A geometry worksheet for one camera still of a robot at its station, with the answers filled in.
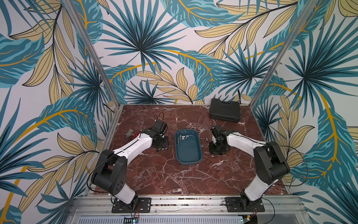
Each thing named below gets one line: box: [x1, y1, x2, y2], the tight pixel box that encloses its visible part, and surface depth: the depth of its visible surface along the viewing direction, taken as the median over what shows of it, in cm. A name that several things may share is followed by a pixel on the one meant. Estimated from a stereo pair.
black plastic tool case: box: [210, 98, 241, 123], surface depth 116 cm
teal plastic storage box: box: [174, 128, 203, 166], surface depth 98 cm
